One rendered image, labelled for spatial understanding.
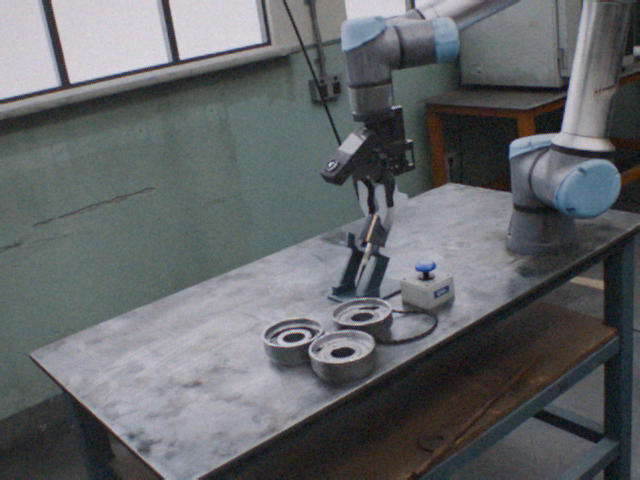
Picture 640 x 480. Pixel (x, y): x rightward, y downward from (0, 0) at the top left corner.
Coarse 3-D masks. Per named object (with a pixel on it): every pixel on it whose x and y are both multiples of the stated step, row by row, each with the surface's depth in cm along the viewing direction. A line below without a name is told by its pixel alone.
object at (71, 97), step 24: (48, 0) 245; (168, 0) 272; (408, 0) 348; (48, 24) 247; (168, 24) 274; (264, 24) 300; (48, 48) 252; (168, 48) 277; (240, 48) 295; (264, 48) 294; (288, 48) 293; (120, 72) 267; (144, 72) 272; (168, 72) 264; (192, 72) 269; (24, 96) 246; (48, 96) 244; (72, 96) 243; (96, 96) 248; (0, 120) 230
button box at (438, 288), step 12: (408, 276) 139; (420, 276) 138; (432, 276) 137; (444, 276) 137; (408, 288) 137; (420, 288) 135; (432, 288) 134; (444, 288) 136; (408, 300) 139; (420, 300) 136; (432, 300) 135; (444, 300) 137
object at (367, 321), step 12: (360, 300) 134; (372, 300) 134; (384, 300) 132; (336, 312) 132; (360, 312) 132; (372, 312) 131; (384, 312) 130; (336, 324) 127; (348, 324) 125; (360, 324) 125; (372, 324) 125; (384, 324) 126; (372, 336) 125; (384, 336) 128
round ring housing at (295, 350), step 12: (276, 324) 130; (288, 324) 131; (300, 324) 130; (312, 324) 129; (264, 336) 126; (288, 336) 128; (300, 336) 128; (276, 348) 122; (288, 348) 121; (300, 348) 121; (276, 360) 124; (288, 360) 122; (300, 360) 122
